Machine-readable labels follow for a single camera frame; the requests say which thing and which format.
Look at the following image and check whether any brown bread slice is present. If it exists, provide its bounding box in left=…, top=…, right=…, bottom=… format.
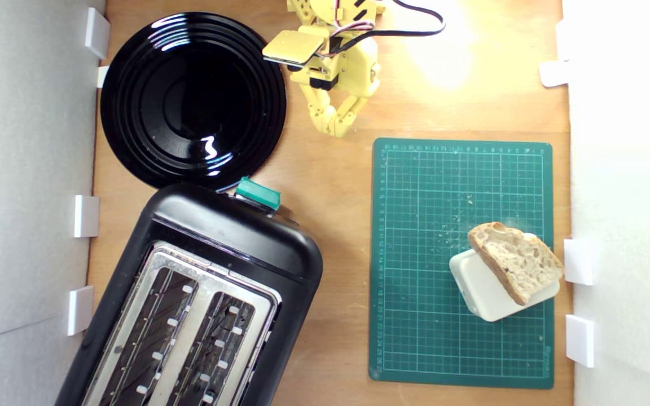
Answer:
left=467, top=222, right=564, bottom=306

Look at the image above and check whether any green toaster lever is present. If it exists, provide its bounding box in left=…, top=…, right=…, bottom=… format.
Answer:
left=234, top=176, right=282, bottom=212

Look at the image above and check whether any black two-slot toaster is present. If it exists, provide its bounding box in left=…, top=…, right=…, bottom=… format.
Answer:
left=54, top=182, right=324, bottom=406

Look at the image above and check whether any black round plate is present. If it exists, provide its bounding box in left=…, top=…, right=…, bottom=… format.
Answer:
left=100, top=12, right=287, bottom=190

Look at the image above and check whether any green cutting mat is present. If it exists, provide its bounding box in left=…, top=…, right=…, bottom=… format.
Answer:
left=368, top=137, right=555, bottom=390

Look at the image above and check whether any white rounded block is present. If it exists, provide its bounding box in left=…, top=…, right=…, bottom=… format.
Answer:
left=449, top=232, right=561, bottom=323

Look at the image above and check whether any yellow wrist camera box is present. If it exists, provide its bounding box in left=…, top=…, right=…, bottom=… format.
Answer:
left=262, top=29, right=330, bottom=67

